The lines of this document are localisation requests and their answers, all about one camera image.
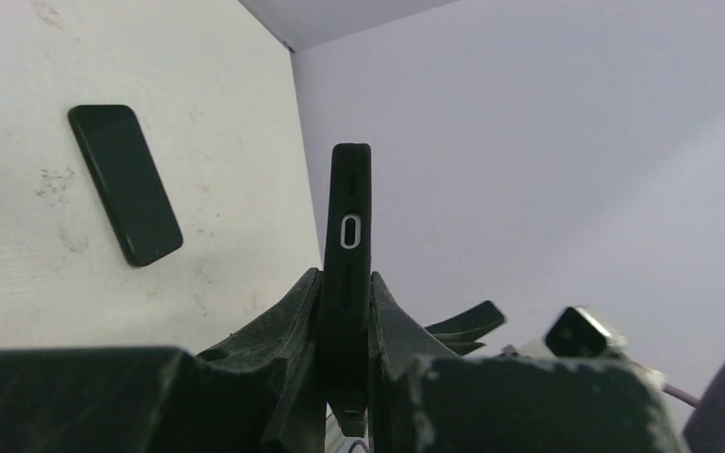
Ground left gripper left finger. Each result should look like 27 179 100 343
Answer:
0 269 324 452

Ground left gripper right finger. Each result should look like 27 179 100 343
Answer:
368 273 687 452

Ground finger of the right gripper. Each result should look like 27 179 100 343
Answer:
425 300 507 356

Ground black phone case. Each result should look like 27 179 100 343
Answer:
317 143 372 437

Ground black phone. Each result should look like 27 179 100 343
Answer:
68 105 184 267

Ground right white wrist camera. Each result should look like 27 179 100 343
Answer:
512 305 667 389

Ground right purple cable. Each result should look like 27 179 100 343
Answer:
661 382 725 453

